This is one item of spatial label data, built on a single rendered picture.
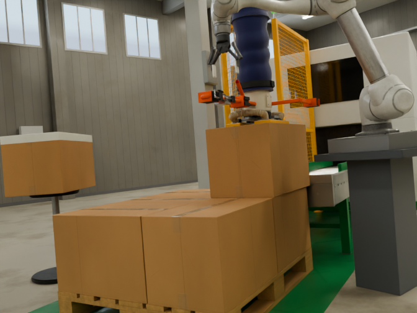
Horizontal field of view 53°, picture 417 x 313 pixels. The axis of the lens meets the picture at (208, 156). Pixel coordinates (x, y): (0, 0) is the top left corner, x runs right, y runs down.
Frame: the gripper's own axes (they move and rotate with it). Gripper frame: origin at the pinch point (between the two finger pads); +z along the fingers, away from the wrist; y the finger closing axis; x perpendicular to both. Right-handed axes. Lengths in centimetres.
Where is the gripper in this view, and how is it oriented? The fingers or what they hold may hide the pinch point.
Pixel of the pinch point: (225, 73)
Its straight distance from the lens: 225.0
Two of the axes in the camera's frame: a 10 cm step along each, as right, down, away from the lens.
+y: -8.6, 0.6, 5.0
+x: -5.0, 0.4, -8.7
